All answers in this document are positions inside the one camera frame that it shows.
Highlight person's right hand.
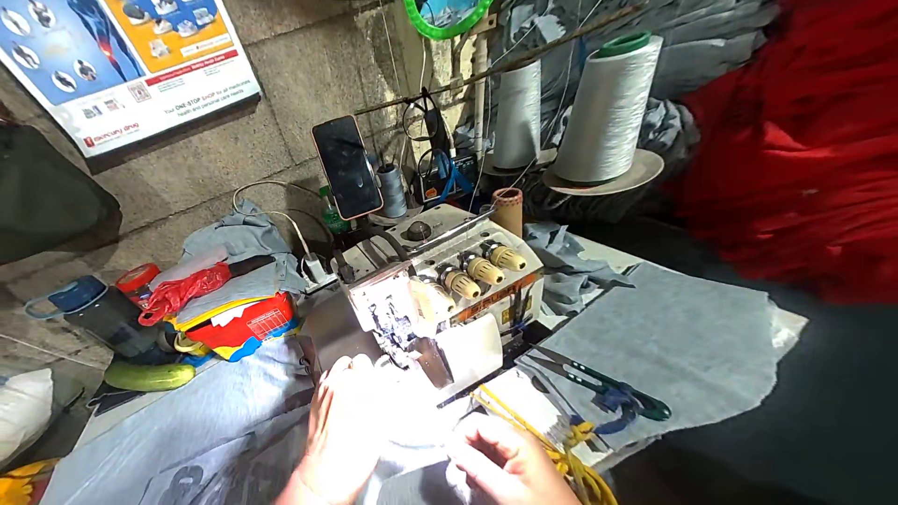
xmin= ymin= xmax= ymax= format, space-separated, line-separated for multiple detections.
xmin=446 ymin=412 xmax=580 ymax=505

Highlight person's left hand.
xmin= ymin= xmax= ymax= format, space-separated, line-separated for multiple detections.
xmin=297 ymin=353 xmax=395 ymax=505

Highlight white fabric piece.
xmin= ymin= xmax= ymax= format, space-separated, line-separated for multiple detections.
xmin=365 ymin=372 xmax=478 ymax=492

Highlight person's left forearm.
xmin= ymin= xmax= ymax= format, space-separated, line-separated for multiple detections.
xmin=275 ymin=471 xmax=339 ymax=505

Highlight red yellow blue packet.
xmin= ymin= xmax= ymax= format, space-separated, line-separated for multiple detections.
xmin=165 ymin=291 xmax=301 ymax=363

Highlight dark green thread scissors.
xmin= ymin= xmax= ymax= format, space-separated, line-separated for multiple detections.
xmin=525 ymin=344 xmax=673 ymax=422

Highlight white overlock sewing machine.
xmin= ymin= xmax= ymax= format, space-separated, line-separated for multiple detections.
xmin=305 ymin=203 xmax=545 ymax=409

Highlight dark blue cloth strip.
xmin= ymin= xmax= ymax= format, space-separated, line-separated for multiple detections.
xmin=577 ymin=388 xmax=642 ymax=436

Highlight grey printed fabric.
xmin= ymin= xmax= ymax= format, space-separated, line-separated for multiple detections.
xmin=126 ymin=410 xmax=317 ymax=505

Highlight green plastic bottle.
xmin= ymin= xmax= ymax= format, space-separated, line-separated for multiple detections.
xmin=319 ymin=185 xmax=352 ymax=236

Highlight light blue fabric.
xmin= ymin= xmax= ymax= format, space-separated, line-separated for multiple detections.
xmin=39 ymin=335 xmax=317 ymax=505

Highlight crumpled grey-blue cloth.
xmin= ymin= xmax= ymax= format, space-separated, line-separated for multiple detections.
xmin=168 ymin=201 xmax=308 ymax=315

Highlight grey fabric scraps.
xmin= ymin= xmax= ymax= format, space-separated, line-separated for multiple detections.
xmin=523 ymin=222 xmax=637 ymax=317

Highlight grey thread spool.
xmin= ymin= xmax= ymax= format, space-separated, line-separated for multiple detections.
xmin=377 ymin=163 xmax=408 ymax=219

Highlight red plastic bag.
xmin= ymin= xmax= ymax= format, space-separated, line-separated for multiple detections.
xmin=138 ymin=261 xmax=232 ymax=327

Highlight green cucumber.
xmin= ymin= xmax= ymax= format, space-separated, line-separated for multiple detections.
xmin=103 ymin=361 xmax=196 ymax=392

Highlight large grey fabric sheet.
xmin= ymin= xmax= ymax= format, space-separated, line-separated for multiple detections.
xmin=536 ymin=262 xmax=810 ymax=453

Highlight smartphone with orange rim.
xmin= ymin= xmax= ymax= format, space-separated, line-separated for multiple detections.
xmin=311 ymin=115 xmax=384 ymax=221

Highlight blue ribbon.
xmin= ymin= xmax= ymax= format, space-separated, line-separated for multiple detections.
xmin=427 ymin=149 xmax=475 ymax=206

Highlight brown cardboard cone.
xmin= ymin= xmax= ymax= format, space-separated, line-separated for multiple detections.
xmin=492 ymin=187 xmax=524 ymax=238

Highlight sewing table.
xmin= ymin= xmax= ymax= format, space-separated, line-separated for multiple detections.
xmin=42 ymin=231 xmax=808 ymax=505

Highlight jar with red lid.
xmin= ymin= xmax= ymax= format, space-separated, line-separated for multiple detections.
xmin=115 ymin=263 xmax=162 ymax=310

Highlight black box-shaped device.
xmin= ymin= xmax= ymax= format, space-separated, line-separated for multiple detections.
xmin=420 ymin=153 xmax=480 ymax=203

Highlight round cream spool plate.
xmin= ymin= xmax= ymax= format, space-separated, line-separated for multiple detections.
xmin=480 ymin=147 xmax=558 ymax=177
xmin=542 ymin=148 xmax=665 ymax=196

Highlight dark blue water bottle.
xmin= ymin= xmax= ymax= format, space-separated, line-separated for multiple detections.
xmin=25 ymin=275 xmax=169 ymax=366

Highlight white vertical pipe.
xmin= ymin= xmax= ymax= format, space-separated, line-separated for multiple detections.
xmin=473 ymin=31 xmax=490 ymax=164

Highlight rusty metal rod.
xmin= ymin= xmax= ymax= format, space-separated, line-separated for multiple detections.
xmin=353 ymin=1 xmax=650 ymax=116

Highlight white sack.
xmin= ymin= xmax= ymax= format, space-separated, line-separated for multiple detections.
xmin=0 ymin=368 xmax=55 ymax=469

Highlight large white thread cone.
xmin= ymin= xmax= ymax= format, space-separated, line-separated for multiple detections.
xmin=553 ymin=32 xmax=664 ymax=188

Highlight yellow flower-print item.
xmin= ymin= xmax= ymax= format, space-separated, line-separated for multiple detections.
xmin=0 ymin=459 xmax=60 ymax=505

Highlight green-rimmed round mirror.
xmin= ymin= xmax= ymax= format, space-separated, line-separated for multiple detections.
xmin=403 ymin=0 xmax=494 ymax=41

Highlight poster with blue orange print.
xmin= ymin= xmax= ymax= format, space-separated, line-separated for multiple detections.
xmin=0 ymin=0 xmax=262 ymax=159

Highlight pile of red fabric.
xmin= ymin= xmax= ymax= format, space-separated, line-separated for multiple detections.
xmin=666 ymin=0 xmax=898 ymax=306

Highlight pile of grey fabric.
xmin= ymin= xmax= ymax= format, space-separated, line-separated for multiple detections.
xmin=449 ymin=0 xmax=781 ymax=224

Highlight yellow cord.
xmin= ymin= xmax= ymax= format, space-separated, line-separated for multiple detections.
xmin=470 ymin=384 xmax=620 ymax=505

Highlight white cable with plug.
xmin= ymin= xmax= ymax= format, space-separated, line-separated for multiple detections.
xmin=232 ymin=180 xmax=329 ymax=285

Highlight black adapter with cable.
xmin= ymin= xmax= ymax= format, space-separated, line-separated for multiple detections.
xmin=403 ymin=87 xmax=455 ymax=176

